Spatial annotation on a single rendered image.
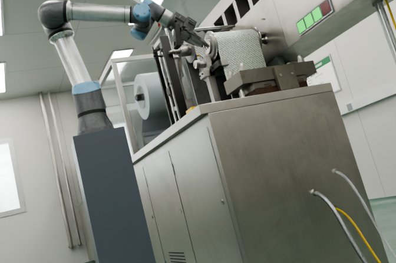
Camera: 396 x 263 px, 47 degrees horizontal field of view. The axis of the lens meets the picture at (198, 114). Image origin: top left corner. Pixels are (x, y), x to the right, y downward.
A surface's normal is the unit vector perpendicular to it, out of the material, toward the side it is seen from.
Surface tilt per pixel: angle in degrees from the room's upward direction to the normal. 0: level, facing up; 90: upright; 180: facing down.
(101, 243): 90
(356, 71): 90
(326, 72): 90
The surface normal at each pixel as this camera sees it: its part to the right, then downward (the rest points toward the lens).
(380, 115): -0.90, 0.16
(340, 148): 0.37, -0.26
